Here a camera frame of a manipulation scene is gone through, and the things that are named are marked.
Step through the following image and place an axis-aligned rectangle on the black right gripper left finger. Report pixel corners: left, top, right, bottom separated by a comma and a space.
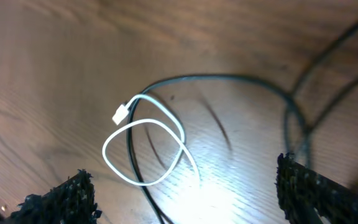
1, 169, 102, 224

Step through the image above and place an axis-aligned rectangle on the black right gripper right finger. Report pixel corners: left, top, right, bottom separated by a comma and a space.
275, 154, 358, 223

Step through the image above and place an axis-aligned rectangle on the short black cable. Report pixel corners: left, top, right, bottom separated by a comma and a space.
284, 9, 358, 150

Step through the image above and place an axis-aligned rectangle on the white cable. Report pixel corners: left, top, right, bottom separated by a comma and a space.
102, 94, 201, 187

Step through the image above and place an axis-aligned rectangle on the long black usb cable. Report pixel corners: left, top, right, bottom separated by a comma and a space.
126, 73, 312, 224

